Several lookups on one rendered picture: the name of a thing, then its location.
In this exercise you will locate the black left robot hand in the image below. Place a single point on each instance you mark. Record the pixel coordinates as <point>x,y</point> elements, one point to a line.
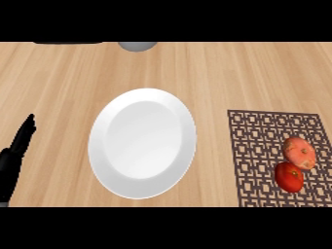
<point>5,168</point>

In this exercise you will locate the white oval plate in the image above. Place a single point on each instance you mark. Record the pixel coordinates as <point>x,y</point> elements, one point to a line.
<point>142,142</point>

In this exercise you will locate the brown patterned placemat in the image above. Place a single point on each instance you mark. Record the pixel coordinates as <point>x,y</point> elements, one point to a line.
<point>259,136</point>

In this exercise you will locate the black flat object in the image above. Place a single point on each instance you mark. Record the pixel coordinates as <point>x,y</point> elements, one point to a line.
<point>67,42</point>

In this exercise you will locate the grey round object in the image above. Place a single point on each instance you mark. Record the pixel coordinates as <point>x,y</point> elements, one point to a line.
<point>136,46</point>

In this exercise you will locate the red tomato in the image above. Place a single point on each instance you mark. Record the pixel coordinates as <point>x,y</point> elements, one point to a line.
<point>288,177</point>

